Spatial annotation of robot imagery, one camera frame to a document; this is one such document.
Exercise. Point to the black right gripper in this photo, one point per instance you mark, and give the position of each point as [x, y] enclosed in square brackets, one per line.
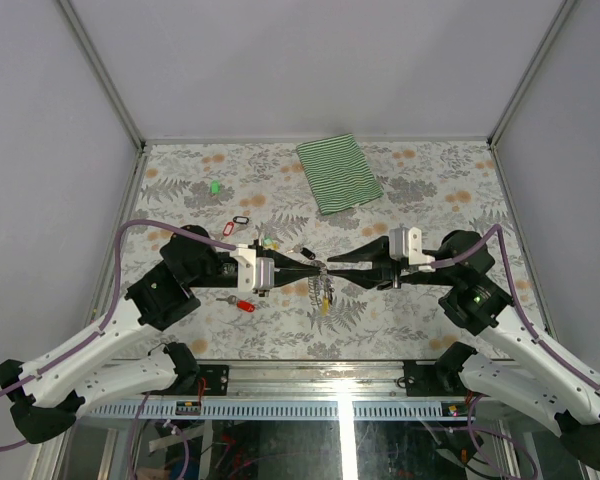
[376, 250]

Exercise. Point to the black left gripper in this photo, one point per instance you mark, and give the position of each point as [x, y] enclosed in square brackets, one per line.
[282, 262]

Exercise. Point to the large metal keyring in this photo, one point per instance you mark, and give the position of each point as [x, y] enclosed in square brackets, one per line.
[319, 287]

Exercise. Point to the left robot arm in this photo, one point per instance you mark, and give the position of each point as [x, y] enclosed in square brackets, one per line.
[161, 298]

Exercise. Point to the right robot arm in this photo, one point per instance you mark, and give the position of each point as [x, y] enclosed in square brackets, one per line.
[557, 390]

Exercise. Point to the red tag key lower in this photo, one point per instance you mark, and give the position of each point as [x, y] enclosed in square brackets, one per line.
[238, 303]

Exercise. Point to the red tag key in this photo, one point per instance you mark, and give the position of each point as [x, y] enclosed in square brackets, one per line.
[228, 229]
[238, 303]

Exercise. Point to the red tag key upper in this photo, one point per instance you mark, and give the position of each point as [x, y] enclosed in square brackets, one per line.
[228, 229]

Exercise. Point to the floral tablecloth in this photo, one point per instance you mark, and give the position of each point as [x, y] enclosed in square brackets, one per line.
[436, 186]

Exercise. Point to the green white striped cloth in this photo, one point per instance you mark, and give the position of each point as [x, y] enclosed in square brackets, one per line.
[338, 173]

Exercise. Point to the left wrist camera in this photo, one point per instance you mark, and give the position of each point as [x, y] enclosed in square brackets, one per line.
[255, 270]

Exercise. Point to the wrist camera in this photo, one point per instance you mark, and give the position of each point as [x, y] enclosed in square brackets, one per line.
[255, 270]
[406, 244]

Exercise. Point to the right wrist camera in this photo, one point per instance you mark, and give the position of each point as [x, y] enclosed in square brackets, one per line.
[406, 244]

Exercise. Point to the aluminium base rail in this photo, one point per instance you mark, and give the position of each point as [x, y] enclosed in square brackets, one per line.
[300, 380]

